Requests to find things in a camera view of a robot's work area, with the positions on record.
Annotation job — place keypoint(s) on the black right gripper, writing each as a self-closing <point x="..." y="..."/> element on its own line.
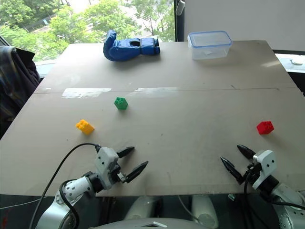
<point x="251" y="172"/>

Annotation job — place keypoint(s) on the silver robot torso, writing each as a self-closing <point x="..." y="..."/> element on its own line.
<point x="164" y="212"/>

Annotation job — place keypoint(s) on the blue padded glove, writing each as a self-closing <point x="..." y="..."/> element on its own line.
<point x="128" y="47"/>

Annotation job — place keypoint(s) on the red toy brick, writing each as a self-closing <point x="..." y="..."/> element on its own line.
<point x="265" y="127"/>

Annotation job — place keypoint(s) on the green toy brick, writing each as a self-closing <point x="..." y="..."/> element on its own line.
<point x="120" y="103"/>

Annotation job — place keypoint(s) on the clear plastic lidded container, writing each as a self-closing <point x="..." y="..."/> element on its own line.
<point x="209" y="45"/>

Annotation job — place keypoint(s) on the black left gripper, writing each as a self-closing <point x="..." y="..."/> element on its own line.
<point x="115" y="172"/>

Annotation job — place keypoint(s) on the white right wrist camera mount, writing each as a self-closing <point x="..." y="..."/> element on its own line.
<point x="263" y="167"/>

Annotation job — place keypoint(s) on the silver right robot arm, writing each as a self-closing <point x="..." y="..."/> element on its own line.
<point x="283" y="200"/>

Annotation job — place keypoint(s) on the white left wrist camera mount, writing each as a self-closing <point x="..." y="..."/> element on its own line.
<point x="104" y="164"/>

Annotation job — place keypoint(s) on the yellow toy brick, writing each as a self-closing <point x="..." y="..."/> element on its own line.
<point x="85" y="127"/>

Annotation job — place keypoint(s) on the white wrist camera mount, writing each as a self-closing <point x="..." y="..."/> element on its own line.
<point x="104" y="164"/>
<point x="263" y="167"/>

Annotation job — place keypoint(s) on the dark plaid cloth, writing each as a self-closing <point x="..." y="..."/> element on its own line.
<point x="14" y="81"/>

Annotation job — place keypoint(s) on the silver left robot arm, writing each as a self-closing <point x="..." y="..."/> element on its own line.
<point x="53" y="210"/>

